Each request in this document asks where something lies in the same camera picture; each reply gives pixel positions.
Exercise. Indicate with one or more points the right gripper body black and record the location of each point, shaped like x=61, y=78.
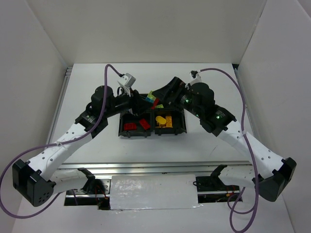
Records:
x=171, y=90

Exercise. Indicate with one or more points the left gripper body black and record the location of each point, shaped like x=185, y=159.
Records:
x=135, y=102

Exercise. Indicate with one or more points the red teal green lego stack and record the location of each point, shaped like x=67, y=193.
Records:
x=152, y=99

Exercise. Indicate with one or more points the yellow rounded lego brick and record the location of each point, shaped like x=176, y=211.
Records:
x=160, y=121

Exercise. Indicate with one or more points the red flower lego brick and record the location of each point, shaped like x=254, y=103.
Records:
x=129, y=127

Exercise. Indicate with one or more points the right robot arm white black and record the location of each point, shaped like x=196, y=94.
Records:
x=270, y=174

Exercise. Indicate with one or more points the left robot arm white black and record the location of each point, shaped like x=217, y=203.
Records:
x=36, y=180

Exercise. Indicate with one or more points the orange flat lego plate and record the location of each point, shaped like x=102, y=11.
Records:
x=169, y=122

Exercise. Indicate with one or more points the black four compartment tray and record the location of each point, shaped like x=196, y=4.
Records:
x=178, y=118

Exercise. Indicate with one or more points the white foil covered board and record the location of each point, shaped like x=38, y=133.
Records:
x=153, y=192

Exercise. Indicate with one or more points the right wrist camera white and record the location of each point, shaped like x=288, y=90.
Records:
x=195, y=77

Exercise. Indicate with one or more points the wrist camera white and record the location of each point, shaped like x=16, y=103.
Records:
x=195, y=77
x=126, y=80

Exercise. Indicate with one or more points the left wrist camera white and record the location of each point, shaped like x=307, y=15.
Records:
x=126, y=80

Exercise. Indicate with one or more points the aluminium frame rail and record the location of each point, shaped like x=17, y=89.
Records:
x=106, y=169

